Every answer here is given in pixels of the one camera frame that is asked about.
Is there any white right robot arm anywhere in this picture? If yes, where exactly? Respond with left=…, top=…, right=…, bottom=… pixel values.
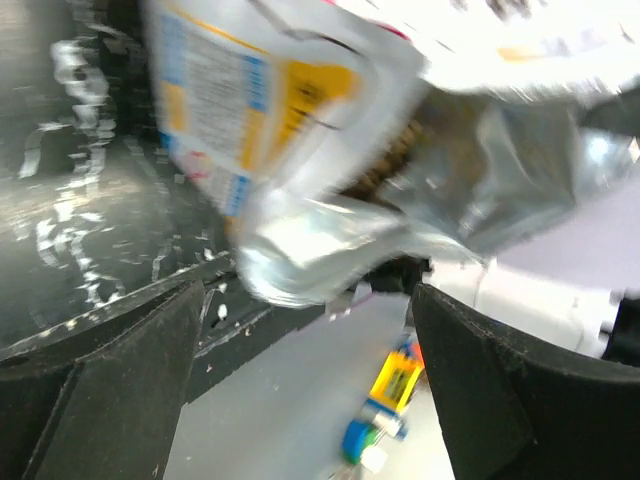
left=423, top=259, right=639, bottom=367

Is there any orange blue toy piece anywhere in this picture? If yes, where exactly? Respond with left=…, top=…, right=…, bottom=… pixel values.
left=398, top=333, right=425, bottom=368

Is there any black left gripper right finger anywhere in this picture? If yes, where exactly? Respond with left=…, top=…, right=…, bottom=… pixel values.
left=410, top=285, right=639, bottom=479

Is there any cat food bag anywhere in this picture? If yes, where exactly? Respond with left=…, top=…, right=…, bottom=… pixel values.
left=142, top=1, right=639, bottom=307

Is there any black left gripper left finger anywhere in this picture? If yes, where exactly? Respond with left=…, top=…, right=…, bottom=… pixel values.
left=1, top=281, right=205, bottom=479

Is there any blue white toy piece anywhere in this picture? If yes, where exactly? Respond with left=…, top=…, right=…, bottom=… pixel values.
left=341, top=399, right=408, bottom=474

